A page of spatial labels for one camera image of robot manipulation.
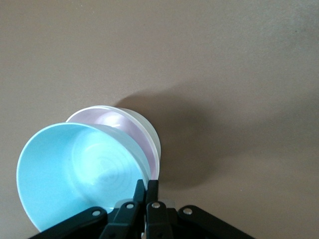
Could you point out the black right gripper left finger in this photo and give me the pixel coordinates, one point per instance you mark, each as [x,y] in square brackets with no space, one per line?
[119,221]

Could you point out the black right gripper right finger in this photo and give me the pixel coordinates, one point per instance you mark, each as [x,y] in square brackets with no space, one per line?
[159,221]

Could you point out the blue plastic bowl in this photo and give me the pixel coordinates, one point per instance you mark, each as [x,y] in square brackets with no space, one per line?
[62,169]

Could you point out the pink plastic bowl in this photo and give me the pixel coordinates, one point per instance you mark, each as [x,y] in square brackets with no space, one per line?
[134,127]

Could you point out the white plastic bowl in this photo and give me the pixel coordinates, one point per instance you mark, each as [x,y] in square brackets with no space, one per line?
[149,127]

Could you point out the brown table cover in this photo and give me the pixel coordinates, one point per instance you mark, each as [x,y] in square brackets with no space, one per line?
[224,62]

